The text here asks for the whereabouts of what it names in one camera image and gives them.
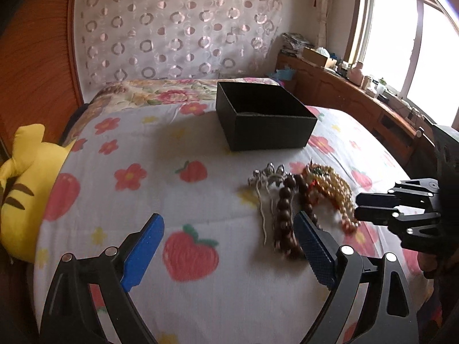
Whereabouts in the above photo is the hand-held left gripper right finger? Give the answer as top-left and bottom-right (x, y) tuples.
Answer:
(292, 211), (420, 344)

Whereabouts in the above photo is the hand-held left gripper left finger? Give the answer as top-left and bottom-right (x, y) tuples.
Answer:
(39, 213), (166, 344)

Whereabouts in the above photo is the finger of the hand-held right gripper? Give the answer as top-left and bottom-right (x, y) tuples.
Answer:
(354, 205), (442, 256)
(356, 178), (440, 208)

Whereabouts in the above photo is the pearl necklace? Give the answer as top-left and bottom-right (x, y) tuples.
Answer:
(321, 165), (361, 236)

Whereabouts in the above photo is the brown bead bracelet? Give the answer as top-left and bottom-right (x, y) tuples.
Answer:
(273, 174), (323, 259)

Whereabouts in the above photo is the gold red hair ornament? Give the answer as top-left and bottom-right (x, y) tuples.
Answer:
(302, 161), (331, 197)

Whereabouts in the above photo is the silver hairpin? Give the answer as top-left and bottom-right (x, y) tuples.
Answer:
(248, 163), (291, 247)

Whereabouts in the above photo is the black jewelry box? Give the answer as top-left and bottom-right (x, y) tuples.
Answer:
(215, 81), (318, 152)

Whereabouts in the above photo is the person's right hand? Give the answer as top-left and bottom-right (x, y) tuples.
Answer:
(419, 252), (444, 281)

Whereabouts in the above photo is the fruit print bed sheet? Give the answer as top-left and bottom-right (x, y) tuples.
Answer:
(34, 105), (431, 344)

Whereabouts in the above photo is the wooden cabinet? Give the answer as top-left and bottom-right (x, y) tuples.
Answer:
(276, 52), (436, 174)

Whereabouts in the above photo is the pink jug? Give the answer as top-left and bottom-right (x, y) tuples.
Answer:
(349, 62), (365, 85)

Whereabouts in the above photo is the yellow plush toy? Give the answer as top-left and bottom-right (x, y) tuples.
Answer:
(0, 124), (77, 259)

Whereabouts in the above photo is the window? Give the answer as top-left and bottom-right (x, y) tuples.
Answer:
(353, 0), (459, 130)

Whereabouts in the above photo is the cardboard box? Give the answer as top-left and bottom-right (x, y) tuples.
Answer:
(302, 46), (337, 69)

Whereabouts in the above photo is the floral quilt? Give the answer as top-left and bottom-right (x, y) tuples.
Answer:
(88, 77), (287, 116)

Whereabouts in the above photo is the blue plastic bag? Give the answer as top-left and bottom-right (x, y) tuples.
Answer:
(271, 66), (297, 81)

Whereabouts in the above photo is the stack of newspapers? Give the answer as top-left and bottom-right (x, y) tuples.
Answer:
(281, 32), (315, 57)

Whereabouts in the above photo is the beige window curtain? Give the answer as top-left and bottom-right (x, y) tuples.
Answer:
(310, 0), (367, 50)

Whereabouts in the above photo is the wooden wardrobe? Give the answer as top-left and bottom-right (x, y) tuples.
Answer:
(0, 0), (90, 158)

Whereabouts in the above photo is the circle print curtain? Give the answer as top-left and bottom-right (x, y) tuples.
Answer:
(73, 0), (285, 95)

